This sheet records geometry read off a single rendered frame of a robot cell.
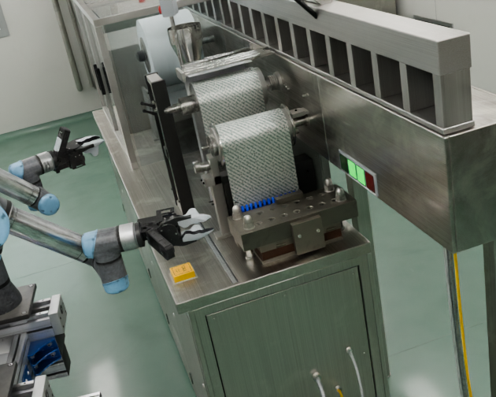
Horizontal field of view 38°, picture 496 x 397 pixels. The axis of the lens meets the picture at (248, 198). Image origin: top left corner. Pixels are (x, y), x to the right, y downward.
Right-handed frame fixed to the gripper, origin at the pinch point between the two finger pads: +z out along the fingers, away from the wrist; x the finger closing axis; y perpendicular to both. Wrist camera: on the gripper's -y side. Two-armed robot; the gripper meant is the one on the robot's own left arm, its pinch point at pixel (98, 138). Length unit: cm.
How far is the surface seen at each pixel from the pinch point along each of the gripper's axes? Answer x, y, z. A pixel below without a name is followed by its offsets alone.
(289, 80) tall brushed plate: 51, -20, 55
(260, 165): 66, -1, 30
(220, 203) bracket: 56, 13, 18
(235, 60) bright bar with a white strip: 35, -27, 44
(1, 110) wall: -484, 161, 78
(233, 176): 63, 0, 20
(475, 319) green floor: 81, 113, 130
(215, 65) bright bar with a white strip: 33, -26, 37
